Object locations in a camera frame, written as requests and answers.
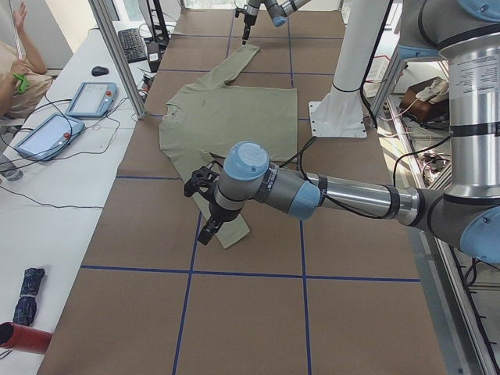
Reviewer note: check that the brown box with adapter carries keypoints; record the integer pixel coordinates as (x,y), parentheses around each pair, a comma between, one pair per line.
(426,100)

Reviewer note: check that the red cylinder bottle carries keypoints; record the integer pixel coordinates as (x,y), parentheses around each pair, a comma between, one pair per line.
(24,338)

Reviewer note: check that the near blue teach pendant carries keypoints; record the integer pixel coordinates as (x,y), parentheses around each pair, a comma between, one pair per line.
(49,138)

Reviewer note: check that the dark blue folded umbrella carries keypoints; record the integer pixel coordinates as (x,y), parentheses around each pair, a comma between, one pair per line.
(26,307)

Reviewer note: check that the seated person beige clothes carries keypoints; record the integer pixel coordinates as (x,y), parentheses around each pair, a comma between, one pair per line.
(24,81)

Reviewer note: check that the blue teach pendant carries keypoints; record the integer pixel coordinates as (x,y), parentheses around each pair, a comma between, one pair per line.
(49,138)
(92,100)

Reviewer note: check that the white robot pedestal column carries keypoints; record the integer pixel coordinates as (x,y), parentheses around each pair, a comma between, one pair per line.
(365,23)

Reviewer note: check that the far blue teach pendant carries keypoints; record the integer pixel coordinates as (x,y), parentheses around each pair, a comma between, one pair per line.
(92,100)

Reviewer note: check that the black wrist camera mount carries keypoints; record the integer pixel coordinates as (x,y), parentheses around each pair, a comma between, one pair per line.
(203,181)

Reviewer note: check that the olive green long-sleeve shirt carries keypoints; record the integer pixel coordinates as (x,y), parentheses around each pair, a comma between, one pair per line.
(209,116)

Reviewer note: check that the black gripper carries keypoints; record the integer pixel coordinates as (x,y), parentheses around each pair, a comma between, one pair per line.
(246,16)
(219,212)

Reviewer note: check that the black computer mouse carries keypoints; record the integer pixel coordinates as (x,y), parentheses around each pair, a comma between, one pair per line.
(98,71)

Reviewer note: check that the black keyboard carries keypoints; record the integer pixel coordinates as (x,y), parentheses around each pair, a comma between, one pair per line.
(132,44)

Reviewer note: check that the aluminium frame post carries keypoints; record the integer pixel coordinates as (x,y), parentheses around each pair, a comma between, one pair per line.
(109,34)

